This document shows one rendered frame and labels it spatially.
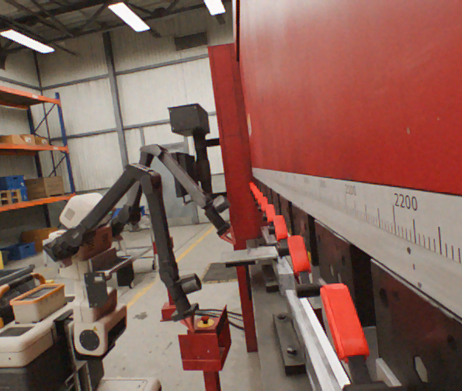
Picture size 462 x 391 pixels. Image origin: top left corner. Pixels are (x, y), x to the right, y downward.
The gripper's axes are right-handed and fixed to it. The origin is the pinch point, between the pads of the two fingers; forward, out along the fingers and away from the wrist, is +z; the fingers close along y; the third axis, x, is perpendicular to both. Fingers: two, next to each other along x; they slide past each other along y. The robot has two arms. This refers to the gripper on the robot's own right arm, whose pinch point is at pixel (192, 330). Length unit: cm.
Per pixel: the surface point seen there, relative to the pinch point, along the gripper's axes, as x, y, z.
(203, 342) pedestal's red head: -4.7, 4.2, 3.8
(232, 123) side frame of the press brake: 118, 31, -89
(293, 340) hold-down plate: -27, 42, 1
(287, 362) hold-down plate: -38, 41, 1
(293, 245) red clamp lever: -73, 57, -36
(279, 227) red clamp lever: -54, 54, -36
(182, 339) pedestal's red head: -4.7, -3.1, 0.4
